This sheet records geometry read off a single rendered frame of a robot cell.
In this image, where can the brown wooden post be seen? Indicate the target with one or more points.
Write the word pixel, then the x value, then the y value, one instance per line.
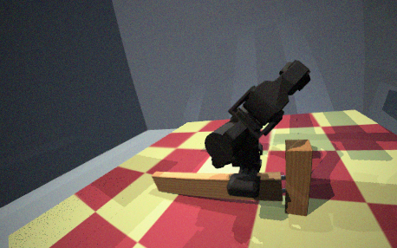
pixel 298 155

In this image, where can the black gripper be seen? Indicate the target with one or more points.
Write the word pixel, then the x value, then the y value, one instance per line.
pixel 245 183

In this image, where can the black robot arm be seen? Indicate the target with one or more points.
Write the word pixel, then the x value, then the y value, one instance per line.
pixel 263 104

